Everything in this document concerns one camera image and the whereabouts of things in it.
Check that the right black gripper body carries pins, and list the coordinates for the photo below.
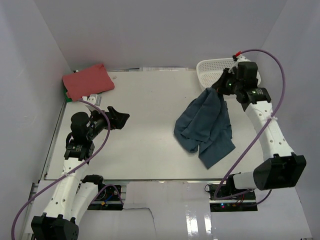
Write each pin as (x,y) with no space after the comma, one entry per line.
(230,87)

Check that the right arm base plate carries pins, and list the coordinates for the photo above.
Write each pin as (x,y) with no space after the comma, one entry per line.
(222,203)

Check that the blue t shirt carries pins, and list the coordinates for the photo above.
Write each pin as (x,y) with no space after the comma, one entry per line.
(205,128)

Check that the folded red t shirt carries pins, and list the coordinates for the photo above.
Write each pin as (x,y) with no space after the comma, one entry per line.
(94,77)

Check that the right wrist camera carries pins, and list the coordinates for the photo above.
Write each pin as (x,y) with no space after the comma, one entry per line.
(237,58)

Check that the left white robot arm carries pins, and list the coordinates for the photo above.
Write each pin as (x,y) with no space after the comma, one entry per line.
(75,191)

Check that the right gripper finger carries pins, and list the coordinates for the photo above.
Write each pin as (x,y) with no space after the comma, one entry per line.
(218,88)
(225,75)

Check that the folded green t shirt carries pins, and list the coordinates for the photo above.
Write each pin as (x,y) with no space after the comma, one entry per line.
(79,93)

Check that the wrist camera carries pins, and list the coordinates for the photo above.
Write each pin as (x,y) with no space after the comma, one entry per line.
(94,99)
(237,58)

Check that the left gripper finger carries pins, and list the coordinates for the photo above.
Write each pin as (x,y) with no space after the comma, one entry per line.
(119,120)
(112,111)

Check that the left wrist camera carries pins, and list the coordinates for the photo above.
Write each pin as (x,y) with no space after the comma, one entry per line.
(94,99)

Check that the white plastic laundry basket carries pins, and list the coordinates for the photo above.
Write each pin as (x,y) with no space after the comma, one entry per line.
(209,71)

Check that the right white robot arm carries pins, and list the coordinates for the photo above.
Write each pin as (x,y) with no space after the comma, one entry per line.
(281,166)

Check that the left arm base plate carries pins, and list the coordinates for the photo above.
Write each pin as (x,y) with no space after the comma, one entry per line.
(108,200)

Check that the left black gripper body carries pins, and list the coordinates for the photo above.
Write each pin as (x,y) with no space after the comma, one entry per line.
(100,121)

